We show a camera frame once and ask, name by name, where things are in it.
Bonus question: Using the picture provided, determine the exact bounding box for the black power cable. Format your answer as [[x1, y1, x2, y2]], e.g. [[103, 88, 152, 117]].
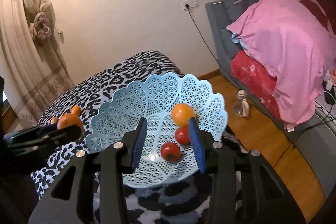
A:
[[186, 4, 223, 68]]

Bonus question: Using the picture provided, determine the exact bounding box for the white charger plug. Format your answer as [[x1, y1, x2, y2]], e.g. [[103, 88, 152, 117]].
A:
[[322, 73, 333, 92]]

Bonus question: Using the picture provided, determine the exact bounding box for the large yellow-orange orange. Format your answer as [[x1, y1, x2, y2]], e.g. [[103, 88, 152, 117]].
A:
[[171, 103, 197, 127]]

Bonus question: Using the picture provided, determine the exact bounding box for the beige patterned curtain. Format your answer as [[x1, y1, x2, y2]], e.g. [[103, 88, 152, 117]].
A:
[[1, 0, 74, 127]]

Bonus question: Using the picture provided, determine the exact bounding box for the pink blanket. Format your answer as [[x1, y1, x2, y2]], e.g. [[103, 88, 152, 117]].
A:
[[227, 0, 335, 127]]

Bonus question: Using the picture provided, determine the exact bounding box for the small mandarin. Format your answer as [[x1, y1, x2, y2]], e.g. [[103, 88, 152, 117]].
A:
[[50, 117, 58, 124], [71, 105, 81, 117]]

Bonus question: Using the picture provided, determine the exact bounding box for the large deep orange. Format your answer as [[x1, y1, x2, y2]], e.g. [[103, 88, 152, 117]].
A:
[[57, 113, 84, 133]]

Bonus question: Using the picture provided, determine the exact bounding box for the red tomato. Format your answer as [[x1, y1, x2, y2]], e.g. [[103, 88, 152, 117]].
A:
[[161, 142, 182, 162], [174, 127, 190, 145]]

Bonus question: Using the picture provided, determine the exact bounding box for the red blanket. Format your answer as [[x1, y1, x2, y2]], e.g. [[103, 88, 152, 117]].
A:
[[231, 50, 281, 120]]

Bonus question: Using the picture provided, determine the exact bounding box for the grey sofa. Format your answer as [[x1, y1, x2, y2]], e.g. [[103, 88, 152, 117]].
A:
[[206, 0, 335, 196]]

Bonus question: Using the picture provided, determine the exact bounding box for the white wall socket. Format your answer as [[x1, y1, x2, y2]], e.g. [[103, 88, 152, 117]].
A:
[[181, 0, 199, 10]]

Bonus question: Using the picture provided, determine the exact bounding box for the light blue plastic basket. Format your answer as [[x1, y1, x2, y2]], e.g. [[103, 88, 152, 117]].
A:
[[86, 72, 228, 188]]

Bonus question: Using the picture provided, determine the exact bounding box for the clear plastic bottle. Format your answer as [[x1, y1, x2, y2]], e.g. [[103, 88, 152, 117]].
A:
[[233, 90, 249, 118]]

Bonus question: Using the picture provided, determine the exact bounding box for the leopard print table cloth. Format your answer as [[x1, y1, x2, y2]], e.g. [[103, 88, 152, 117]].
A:
[[31, 50, 245, 224]]

